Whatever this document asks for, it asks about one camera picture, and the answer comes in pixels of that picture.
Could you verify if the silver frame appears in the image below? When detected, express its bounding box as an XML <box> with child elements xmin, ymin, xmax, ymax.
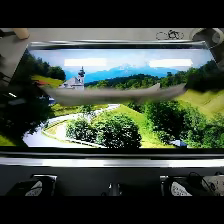
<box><xmin>0</xmin><ymin>39</ymin><xmax>224</xmax><ymax>197</ymax></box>

